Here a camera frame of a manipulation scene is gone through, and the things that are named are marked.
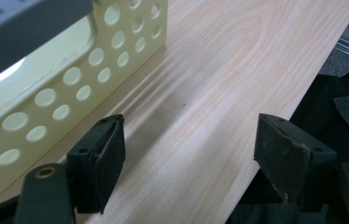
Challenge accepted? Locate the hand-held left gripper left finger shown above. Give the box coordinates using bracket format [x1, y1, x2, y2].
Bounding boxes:
[66, 114, 126, 215]

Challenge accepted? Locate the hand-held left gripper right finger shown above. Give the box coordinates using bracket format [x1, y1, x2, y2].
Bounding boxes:
[253, 113, 338, 213]

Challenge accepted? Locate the cream perforated plastic basket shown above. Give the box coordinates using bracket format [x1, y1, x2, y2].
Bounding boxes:
[0, 0, 169, 214]

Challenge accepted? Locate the dark cloth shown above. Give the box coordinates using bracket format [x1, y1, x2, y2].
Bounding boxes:
[225, 74, 349, 224]

